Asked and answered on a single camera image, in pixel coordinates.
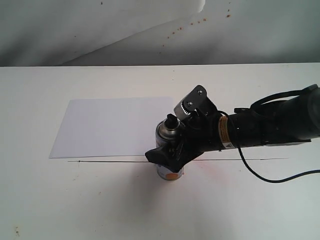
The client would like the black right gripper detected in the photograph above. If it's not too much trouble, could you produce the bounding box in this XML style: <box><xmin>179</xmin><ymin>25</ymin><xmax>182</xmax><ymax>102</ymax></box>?
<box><xmin>144</xmin><ymin>109</ymin><xmax>222</xmax><ymax>173</ymax></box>

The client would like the white dotted spray can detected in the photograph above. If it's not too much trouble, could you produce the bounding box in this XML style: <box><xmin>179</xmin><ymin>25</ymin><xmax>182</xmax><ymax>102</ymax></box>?
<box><xmin>155</xmin><ymin>113</ymin><xmax>184</xmax><ymax>181</ymax></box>

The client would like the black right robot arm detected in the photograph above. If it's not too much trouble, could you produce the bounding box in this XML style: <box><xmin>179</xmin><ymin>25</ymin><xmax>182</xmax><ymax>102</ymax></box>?
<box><xmin>145</xmin><ymin>84</ymin><xmax>320</xmax><ymax>173</ymax></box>

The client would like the white paper sheet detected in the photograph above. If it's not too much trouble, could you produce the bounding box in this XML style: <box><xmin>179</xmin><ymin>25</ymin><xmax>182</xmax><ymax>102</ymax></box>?
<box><xmin>49</xmin><ymin>96</ymin><xmax>173</xmax><ymax>159</ymax></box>

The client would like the white backdrop cloth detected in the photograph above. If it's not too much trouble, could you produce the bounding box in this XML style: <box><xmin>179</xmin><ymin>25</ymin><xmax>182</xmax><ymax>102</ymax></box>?
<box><xmin>0</xmin><ymin>0</ymin><xmax>320</xmax><ymax>67</ymax></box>

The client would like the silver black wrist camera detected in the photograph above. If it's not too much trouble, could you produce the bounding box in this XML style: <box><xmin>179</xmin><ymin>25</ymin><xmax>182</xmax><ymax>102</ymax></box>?
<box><xmin>173</xmin><ymin>85</ymin><xmax>218</xmax><ymax>121</ymax></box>

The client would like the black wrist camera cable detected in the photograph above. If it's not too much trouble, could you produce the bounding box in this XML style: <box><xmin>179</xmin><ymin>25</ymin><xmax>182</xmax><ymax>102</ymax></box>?
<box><xmin>214</xmin><ymin>109</ymin><xmax>320</xmax><ymax>184</ymax></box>

